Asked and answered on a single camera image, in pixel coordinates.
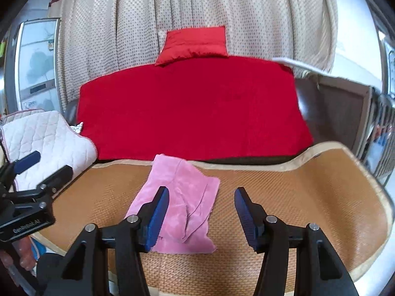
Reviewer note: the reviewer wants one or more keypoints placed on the beige dotted curtain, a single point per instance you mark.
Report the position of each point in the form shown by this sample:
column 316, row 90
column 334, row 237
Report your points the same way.
column 191, row 3

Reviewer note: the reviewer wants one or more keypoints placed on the ribbed radiator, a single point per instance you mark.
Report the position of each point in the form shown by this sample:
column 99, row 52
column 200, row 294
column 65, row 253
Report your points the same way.
column 381, row 135

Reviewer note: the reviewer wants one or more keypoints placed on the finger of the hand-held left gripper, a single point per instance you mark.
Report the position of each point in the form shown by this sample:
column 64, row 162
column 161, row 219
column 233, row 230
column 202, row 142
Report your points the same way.
column 28, row 161
column 57, row 175

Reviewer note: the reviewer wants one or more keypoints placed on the red pillow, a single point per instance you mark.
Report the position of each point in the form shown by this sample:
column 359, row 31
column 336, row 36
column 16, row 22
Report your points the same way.
column 194, row 44

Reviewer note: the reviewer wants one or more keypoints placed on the silver metal appliance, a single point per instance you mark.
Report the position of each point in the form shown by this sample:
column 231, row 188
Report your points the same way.
column 389, row 67

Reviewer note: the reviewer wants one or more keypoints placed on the woven rattan mat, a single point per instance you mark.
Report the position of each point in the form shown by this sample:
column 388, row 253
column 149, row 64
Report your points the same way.
column 308, row 197

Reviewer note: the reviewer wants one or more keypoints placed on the white quilted cushion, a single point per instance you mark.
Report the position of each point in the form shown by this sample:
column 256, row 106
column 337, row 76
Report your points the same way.
column 46, row 138

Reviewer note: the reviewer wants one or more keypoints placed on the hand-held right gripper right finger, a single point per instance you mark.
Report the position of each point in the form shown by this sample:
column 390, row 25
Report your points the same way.
column 245, row 217

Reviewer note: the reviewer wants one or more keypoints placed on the red blanket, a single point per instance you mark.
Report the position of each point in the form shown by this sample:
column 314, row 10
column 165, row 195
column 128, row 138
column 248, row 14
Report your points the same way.
column 191, row 108

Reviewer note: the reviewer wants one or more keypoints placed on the person's left hand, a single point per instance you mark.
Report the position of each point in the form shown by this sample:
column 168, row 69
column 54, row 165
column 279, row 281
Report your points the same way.
column 21, row 257

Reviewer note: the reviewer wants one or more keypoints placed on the silver refrigerator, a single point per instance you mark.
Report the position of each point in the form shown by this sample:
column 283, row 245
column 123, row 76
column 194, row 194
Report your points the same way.
column 37, row 64

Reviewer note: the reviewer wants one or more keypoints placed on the small patterned cloth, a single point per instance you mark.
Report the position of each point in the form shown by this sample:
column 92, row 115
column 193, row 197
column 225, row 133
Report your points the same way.
column 77, row 128

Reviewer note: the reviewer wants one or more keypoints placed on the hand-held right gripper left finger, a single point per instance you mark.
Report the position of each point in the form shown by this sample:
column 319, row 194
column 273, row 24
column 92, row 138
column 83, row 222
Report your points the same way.
column 158, row 219

